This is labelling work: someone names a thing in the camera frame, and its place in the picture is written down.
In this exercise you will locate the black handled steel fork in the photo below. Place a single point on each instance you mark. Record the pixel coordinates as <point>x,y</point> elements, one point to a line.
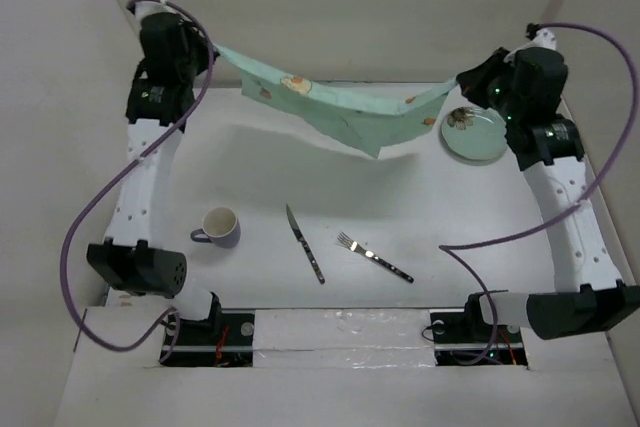
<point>359,249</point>

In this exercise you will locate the green floral plate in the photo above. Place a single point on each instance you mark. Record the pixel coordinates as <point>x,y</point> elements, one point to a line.
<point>474,134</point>

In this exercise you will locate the purple ceramic mug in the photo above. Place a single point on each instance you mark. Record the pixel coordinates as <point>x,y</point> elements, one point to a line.
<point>220,227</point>

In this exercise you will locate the mint green cartoon placemat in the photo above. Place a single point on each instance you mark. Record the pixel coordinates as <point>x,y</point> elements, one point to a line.
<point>364,122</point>

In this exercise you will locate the black handled table knife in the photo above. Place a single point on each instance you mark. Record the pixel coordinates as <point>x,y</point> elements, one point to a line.
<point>300,238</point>

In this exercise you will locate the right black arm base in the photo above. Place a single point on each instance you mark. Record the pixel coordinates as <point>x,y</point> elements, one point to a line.
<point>455,343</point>

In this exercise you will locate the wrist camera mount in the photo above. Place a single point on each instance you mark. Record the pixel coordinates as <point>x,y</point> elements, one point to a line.
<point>540,37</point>
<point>142,9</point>

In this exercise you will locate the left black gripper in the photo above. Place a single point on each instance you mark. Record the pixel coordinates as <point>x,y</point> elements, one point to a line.
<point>193,34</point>

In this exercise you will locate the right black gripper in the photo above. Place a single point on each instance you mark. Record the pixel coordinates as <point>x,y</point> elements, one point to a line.
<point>473,80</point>

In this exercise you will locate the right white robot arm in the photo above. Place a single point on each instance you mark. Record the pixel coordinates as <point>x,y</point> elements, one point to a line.
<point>524,87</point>

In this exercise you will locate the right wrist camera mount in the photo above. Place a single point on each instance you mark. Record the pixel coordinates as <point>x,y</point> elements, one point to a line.
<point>540,37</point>

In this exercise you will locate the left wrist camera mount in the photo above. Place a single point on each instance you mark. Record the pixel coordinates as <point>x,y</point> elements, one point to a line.
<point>142,9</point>

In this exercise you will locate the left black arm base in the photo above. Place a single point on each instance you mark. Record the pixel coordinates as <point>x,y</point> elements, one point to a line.
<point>229,344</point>

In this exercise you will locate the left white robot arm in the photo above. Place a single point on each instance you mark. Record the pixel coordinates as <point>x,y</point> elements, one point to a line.
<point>131,256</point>

